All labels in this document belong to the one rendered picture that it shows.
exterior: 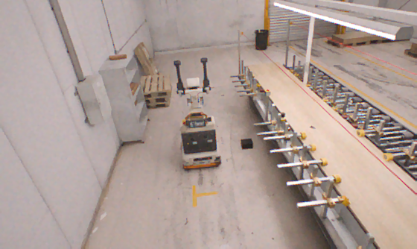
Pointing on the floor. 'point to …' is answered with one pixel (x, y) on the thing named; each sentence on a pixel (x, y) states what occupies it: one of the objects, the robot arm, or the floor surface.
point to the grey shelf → (126, 120)
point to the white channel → (342, 10)
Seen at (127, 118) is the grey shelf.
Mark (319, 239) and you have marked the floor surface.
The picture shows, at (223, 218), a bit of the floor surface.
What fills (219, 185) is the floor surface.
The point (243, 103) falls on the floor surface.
